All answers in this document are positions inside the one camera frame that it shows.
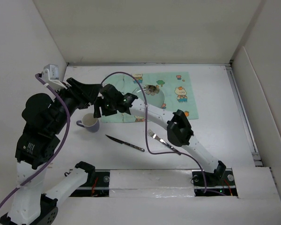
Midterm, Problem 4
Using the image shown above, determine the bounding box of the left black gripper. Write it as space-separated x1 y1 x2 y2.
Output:
51 76 103 133

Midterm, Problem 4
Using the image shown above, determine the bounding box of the purple ceramic mug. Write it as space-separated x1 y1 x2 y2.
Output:
76 113 100 133

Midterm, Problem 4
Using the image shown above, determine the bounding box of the green floral plate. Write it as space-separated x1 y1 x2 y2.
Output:
132 84 165 108

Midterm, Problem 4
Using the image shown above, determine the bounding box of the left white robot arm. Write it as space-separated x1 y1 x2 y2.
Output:
0 78 102 225

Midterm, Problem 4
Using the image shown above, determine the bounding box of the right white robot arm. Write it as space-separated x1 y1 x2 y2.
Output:
94 84 226 187

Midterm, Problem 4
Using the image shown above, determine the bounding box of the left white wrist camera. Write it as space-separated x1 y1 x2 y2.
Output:
40 64 66 91

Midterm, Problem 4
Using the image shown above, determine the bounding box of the silver fork black handle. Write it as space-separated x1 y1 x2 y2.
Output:
147 129 181 156

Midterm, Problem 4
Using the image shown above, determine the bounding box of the black handled table knife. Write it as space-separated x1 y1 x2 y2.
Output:
106 135 145 152

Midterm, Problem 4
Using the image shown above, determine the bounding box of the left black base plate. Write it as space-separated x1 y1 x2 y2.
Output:
70 170 110 197

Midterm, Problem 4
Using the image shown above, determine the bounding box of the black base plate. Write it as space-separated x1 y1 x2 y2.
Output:
70 170 110 197
190 169 238 197

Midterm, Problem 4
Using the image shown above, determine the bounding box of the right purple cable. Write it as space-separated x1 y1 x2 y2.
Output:
101 71 208 193

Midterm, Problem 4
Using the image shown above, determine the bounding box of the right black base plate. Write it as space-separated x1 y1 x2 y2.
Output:
190 169 238 197

